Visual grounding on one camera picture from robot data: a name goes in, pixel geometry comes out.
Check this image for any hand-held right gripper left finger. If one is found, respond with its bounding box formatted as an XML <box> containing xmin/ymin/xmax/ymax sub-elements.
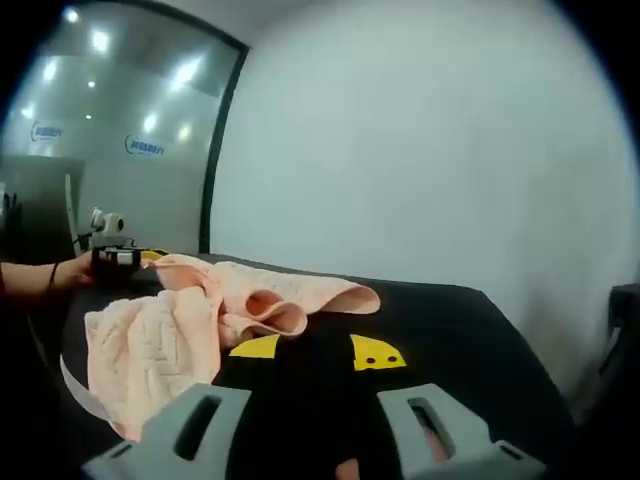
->
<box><xmin>81</xmin><ymin>332</ymin><xmax>321</xmax><ymax>480</ymax></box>

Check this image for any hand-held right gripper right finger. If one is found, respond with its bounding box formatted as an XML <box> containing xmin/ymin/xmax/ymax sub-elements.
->
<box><xmin>319</xmin><ymin>332</ymin><xmax>549</xmax><ymax>480</ymax></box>

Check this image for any pink towel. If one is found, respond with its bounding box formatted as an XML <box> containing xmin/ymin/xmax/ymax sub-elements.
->
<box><xmin>83</xmin><ymin>252</ymin><xmax>383</xmax><ymax>444</ymax></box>

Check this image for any person's left hand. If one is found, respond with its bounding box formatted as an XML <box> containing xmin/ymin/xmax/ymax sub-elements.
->
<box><xmin>54</xmin><ymin>253</ymin><xmax>101</xmax><ymax>290</ymax></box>

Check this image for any person's right hand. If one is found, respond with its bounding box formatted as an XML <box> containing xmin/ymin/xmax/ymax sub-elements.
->
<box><xmin>333</xmin><ymin>456</ymin><xmax>362</xmax><ymax>480</ymax></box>

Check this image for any white thin board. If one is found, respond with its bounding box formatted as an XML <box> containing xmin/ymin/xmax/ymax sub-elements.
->
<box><xmin>63</xmin><ymin>172</ymin><xmax>80</xmax><ymax>244</ymax></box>

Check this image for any grey partition panel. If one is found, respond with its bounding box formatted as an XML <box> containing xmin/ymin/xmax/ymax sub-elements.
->
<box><xmin>0</xmin><ymin>153</ymin><xmax>87</xmax><ymax>265</ymax></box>

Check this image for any blue logo sticker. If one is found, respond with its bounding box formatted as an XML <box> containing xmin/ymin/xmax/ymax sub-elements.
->
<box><xmin>30</xmin><ymin>119</ymin><xmax>66</xmax><ymax>145</ymax></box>
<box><xmin>122</xmin><ymin>132</ymin><xmax>170</xmax><ymax>159</ymax></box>

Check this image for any white strip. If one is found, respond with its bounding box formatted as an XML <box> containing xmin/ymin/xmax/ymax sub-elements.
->
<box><xmin>58</xmin><ymin>352</ymin><xmax>124</xmax><ymax>427</ymax></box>

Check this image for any black table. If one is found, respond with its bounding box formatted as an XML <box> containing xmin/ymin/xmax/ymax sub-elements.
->
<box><xmin>27</xmin><ymin>248</ymin><xmax>579</xmax><ymax>480</ymax></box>

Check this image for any dark grey chair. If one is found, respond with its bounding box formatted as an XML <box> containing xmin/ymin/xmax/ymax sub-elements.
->
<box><xmin>595</xmin><ymin>282</ymin><xmax>640</xmax><ymax>394</ymax></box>

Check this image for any black partition frame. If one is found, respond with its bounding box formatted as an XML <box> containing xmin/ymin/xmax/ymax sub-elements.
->
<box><xmin>113</xmin><ymin>0</ymin><xmax>251</xmax><ymax>254</ymax></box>

